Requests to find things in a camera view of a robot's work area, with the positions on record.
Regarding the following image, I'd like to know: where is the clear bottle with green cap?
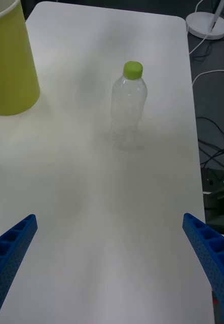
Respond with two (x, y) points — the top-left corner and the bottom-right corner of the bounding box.
(105, 61), (148, 150)

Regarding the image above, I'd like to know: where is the dark equipment box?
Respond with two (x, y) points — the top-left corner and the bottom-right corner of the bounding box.
(202, 168), (224, 236)

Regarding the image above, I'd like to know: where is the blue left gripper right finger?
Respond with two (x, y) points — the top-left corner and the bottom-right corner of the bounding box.
(182, 213), (224, 324)

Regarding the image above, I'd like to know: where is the black cable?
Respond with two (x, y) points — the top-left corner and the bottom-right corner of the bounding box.
(199, 140), (224, 178)
(195, 116), (224, 147)

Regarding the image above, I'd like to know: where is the yellow-green plastic bin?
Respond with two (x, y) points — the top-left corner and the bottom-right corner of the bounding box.
(0, 0), (41, 116)

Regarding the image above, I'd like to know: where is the white round lamp stand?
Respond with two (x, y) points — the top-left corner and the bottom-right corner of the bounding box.
(185, 0), (224, 41)

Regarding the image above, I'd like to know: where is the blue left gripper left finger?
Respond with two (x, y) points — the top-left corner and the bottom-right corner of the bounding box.
(0, 214), (39, 324)

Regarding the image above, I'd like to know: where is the white cable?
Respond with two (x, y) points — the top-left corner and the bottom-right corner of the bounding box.
(192, 70), (224, 86)
(189, 32), (210, 55)

